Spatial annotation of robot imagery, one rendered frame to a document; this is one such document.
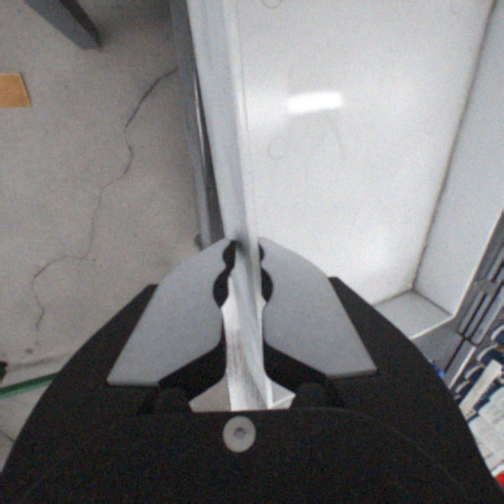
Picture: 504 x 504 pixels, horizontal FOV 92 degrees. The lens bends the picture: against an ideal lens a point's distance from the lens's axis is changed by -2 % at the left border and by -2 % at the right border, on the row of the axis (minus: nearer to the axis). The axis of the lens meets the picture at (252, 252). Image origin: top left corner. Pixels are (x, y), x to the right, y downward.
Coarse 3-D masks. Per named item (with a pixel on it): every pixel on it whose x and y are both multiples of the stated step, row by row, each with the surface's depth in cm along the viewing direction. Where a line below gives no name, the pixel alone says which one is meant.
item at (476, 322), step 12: (492, 276) 53; (480, 300) 56; (492, 300) 54; (468, 312) 59; (480, 312) 56; (492, 312) 54; (468, 324) 60; (480, 324) 57; (468, 336) 60; (480, 336) 57
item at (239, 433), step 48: (144, 432) 5; (192, 432) 5; (240, 432) 5; (288, 432) 4; (336, 432) 4; (384, 432) 4; (48, 480) 4; (96, 480) 4; (144, 480) 4; (192, 480) 4; (240, 480) 4; (288, 480) 4; (336, 480) 4; (384, 480) 4; (432, 480) 4
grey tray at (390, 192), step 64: (192, 0) 10; (256, 0) 11; (320, 0) 12; (384, 0) 13; (448, 0) 14; (256, 64) 12; (320, 64) 13; (384, 64) 14; (448, 64) 16; (256, 128) 13; (320, 128) 15; (384, 128) 16; (448, 128) 19; (256, 192) 15; (320, 192) 17; (384, 192) 19; (448, 192) 21; (256, 256) 12; (320, 256) 20; (384, 256) 23; (448, 256) 22; (256, 320) 14; (448, 320) 24
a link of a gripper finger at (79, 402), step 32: (128, 320) 8; (96, 352) 7; (64, 384) 6; (96, 384) 6; (32, 416) 5; (64, 416) 5; (96, 416) 5; (128, 416) 5; (32, 448) 5; (64, 448) 5; (0, 480) 4; (32, 480) 4
